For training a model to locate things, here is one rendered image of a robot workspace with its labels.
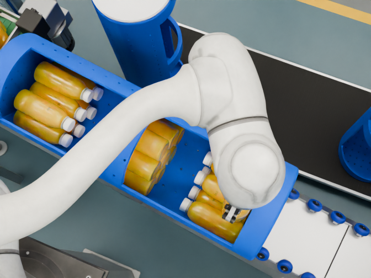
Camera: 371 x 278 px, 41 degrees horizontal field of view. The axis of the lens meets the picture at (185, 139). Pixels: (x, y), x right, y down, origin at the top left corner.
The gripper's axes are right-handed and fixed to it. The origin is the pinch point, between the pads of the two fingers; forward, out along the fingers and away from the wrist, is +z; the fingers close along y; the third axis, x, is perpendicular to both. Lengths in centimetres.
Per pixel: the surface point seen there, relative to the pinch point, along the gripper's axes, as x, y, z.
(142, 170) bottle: 27.1, -2.3, 24.0
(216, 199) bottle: 6.0, 1.3, 33.5
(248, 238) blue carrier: -6.5, -5.2, 17.4
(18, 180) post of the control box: 102, -26, 133
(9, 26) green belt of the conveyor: 100, 22, 48
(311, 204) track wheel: -19.0, 14.1, 39.0
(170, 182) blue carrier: 21.2, 0.1, 40.4
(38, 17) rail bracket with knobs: 86, 27, 37
